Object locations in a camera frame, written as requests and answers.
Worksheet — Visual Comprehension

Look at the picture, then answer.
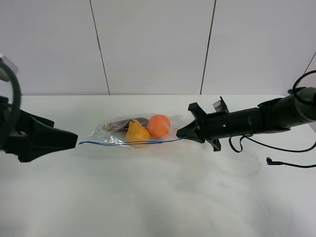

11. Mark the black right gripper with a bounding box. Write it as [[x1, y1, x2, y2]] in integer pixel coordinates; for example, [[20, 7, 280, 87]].
[[176, 102, 228, 152]]

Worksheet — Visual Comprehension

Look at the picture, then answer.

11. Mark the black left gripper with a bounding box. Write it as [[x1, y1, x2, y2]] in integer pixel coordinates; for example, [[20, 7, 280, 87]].
[[1, 110, 78, 162]]

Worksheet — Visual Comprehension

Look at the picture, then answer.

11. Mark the clear zip bag blue seal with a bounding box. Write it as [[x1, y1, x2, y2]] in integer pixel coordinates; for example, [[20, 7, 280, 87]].
[[79, 114, 186, 149]]

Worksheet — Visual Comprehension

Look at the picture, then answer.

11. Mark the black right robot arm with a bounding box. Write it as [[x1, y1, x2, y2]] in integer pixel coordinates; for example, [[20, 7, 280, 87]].
[[176, 87, 316, 152]]

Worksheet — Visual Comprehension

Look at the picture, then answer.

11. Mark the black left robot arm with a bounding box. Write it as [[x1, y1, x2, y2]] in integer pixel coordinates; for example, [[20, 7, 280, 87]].
[[0, 54, 78, 162]]

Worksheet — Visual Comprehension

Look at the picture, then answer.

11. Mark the orange fruit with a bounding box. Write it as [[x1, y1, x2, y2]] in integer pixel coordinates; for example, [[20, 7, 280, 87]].
[[147, 115, 171, 139]]

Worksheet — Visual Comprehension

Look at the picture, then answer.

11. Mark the yellow pear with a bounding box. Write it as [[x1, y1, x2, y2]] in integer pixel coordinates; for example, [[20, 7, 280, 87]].
[[126, 119, 150, 148]]

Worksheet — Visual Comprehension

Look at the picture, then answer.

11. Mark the dark purple eggplant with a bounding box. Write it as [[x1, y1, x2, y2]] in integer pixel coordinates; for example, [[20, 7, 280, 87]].
[[104, 118, 149, 132]]

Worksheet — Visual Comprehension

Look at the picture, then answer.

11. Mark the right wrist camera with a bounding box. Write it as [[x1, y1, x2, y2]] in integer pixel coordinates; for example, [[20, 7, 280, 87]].
[[213, 96, 229, 113]]

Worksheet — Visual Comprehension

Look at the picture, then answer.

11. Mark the black cable with plug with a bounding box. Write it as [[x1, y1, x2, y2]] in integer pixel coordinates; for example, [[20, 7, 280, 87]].
[[228, 134, 316, 168]]

